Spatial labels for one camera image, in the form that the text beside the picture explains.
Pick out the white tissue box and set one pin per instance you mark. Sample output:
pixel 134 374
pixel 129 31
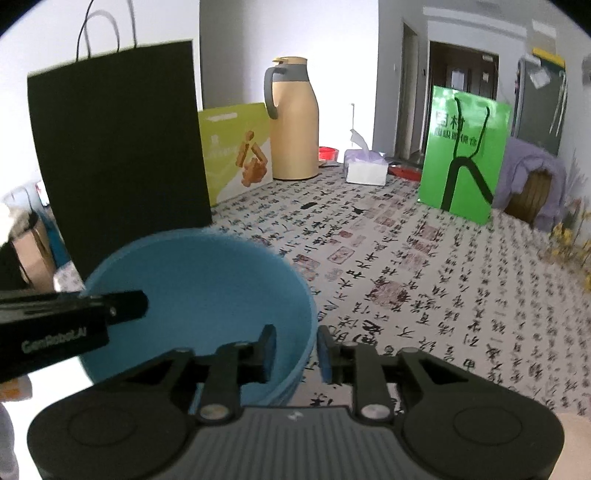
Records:
pixel 367 168

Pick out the purple jacket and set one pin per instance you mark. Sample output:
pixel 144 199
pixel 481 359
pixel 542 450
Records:
pixel 531 157

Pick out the paper sheet on refrigerator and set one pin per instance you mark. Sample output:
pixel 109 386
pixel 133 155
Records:
pixel 538 76

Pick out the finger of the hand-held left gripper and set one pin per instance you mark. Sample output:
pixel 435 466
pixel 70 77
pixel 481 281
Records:
pixel 124 305

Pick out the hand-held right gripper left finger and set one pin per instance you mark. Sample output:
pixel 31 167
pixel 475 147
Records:
pixel 272 350

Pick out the yellow box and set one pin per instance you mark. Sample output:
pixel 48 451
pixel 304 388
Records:
pixel 549 56

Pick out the paper notice on door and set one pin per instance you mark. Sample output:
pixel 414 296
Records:
pixel 457 78

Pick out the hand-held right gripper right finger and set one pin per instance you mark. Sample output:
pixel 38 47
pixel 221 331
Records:
pixel 325 353

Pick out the dried grass bouquet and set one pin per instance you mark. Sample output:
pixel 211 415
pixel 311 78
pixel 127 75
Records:
pixel 577 184

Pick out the wooden chair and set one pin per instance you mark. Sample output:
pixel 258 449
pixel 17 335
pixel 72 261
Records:
pixel 531 196

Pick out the blue bowl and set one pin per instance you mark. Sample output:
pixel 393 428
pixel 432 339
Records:
pixel 198 286

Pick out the yellow thermos jug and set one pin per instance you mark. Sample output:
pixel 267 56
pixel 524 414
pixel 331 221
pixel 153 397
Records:
pixel 293 129

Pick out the dark entrance door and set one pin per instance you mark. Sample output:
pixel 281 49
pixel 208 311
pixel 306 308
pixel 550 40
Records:
pixel 438 64

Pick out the yellow flower branch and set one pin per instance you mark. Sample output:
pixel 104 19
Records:
pixel 568 240

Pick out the grey refrigerator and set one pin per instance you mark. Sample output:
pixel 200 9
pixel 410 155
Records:
pixel 535 110

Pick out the green paper bag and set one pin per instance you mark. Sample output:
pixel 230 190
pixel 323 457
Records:
pixel 466 157

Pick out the yellow-green snack box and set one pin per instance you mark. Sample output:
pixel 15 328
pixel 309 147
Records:
pixel 231 152

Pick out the red bucket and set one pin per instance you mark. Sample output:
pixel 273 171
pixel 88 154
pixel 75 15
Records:
pixel 327 153

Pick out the calligraphy printed tablecloth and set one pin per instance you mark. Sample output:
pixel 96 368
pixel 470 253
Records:
pixel 415 300

